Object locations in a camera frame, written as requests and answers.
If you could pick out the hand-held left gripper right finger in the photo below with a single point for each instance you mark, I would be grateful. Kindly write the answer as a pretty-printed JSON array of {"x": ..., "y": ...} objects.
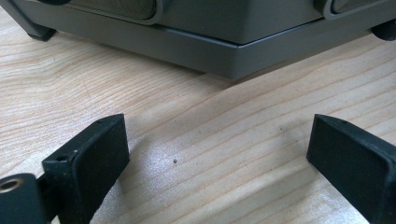
[{"x": 351, "y": 161}]

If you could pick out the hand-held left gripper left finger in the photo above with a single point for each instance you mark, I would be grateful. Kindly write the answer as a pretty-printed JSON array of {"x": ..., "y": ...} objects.
[{"x": 90, "y": 161}]

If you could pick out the dark grey corner shelf rack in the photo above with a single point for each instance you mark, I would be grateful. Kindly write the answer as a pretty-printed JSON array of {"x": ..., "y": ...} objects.
[{"x": 202, "y": 56}]

